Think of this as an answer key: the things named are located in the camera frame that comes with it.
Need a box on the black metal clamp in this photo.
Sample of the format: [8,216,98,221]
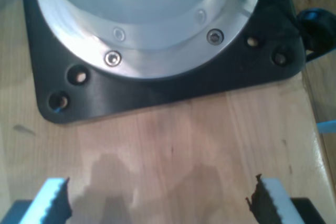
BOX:
[295,8,336,62]

